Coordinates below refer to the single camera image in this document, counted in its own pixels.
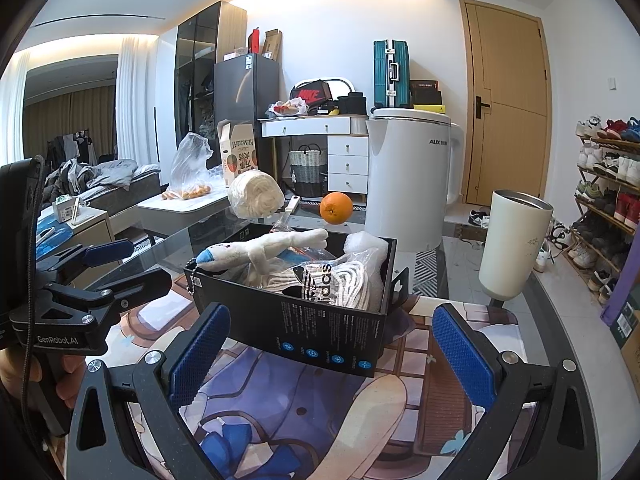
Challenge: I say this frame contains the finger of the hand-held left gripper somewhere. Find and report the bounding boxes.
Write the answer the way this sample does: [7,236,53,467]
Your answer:
[35,238,136,281]
[47,267,174,329]

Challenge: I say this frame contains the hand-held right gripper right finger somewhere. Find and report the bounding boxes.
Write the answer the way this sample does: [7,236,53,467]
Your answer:
[431,304,599,480]

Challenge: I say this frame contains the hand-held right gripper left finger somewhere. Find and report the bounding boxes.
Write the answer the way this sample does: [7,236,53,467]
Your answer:
[65,301,233,480]

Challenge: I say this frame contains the black cardboard box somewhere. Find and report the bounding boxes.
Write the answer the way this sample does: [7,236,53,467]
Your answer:
[183,225,410,378]

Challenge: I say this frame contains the white cable coil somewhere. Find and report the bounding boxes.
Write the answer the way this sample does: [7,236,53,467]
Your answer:
[342,259,387,312]

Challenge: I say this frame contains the white plush toy with chain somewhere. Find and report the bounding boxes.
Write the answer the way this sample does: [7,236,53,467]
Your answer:
[184,228,330,307]

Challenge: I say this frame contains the bagged white socks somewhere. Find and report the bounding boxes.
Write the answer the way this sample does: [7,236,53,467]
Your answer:
[262,259,352,307]

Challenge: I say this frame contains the person's left hand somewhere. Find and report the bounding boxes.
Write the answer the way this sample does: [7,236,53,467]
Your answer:
[0,347,86,414]

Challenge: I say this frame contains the beige cabinet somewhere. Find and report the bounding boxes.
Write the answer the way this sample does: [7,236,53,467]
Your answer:
[35,207,119,262]

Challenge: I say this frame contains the blue bag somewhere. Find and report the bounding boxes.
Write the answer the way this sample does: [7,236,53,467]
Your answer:
[37,217,76,256]

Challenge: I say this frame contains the white green small box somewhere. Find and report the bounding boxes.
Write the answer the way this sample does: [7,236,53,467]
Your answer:
[52,197,84,224]

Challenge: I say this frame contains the grey bed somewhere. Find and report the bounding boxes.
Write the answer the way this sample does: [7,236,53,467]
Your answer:
[45,157,164,212]

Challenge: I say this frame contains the grey side table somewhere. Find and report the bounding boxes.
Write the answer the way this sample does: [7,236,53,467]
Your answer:
[136,192,231,239]

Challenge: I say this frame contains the clothes rack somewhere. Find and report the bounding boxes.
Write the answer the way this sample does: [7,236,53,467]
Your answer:
[47,130,96,161]

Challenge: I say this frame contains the plastic bag of small oranges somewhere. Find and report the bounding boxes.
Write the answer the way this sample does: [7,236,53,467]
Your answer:
[162,132,214,202]

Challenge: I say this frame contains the white tumbler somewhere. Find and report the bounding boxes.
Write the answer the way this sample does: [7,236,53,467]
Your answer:
[478,189,555,302]

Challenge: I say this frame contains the printed desk mat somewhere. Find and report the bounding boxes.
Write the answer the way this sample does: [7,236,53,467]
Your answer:
[60,290,527,480]

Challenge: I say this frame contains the brown curtain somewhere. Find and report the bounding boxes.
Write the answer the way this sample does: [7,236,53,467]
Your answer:
[25,85,117,161]

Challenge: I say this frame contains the wrapped napa cabbage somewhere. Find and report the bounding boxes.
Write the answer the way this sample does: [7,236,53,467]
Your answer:
[228,170,284,219]

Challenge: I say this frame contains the white curtain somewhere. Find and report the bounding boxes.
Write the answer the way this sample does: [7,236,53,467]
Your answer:
[116,37,161,166]

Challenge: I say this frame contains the printed fruit carton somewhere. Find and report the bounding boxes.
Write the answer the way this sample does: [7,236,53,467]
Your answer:
[217,121,260,189]

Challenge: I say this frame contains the dark green box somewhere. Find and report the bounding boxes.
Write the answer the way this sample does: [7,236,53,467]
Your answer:
[607,304,640,357]

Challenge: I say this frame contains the white electric kettle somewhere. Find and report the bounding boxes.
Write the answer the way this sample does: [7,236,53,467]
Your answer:
[364,107,465,251]

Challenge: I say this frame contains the orange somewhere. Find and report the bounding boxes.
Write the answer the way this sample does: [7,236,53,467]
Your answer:
[319,191,354,224]

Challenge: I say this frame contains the dark glass wardrobe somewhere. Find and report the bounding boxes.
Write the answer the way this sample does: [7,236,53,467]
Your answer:
[174,1,248,171]

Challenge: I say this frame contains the woven basket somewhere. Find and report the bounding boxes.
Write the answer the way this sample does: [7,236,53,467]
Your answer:
[289,144,329,196]

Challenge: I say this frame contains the grey fridge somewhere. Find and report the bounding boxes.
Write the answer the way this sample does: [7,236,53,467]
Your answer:
[214,54,280,161]

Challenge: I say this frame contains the white desk with drawers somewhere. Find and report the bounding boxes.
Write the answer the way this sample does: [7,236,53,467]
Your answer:
[257,115,371,196]

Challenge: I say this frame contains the white bag with red food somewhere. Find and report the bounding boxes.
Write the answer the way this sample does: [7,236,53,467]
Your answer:
[267,99,309,119]

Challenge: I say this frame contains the shoe rack with shoes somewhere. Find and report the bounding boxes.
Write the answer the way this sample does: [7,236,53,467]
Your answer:
[532,116,640,307]

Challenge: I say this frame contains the wooden shoe rack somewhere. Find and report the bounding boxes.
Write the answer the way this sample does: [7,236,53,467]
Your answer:
[570,132,640,306]

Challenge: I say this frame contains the red black shoe box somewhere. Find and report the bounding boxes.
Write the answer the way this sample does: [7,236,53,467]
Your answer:
[289,80,331,106]

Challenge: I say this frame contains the wooden door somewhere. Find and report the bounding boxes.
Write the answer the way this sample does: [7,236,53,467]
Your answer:
[459,0,553,207]

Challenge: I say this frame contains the brown cardboard sleeve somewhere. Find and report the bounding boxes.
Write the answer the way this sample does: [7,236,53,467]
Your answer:
[262,28,284,61]

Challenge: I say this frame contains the black flat box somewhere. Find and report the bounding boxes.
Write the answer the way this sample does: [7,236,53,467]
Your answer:
[409,79,444,107]

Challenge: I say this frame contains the black bag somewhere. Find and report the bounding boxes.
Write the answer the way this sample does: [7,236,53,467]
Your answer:
[337,92,366,116]

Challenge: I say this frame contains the teal suitcase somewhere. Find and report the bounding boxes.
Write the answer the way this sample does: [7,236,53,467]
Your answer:
[372,39,413,110]

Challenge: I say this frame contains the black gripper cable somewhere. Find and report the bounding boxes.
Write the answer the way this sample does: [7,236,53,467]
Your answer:
[17,156,51,441]

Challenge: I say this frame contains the white-handled knife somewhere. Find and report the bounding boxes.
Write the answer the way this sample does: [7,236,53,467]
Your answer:
[270,195,302,234]

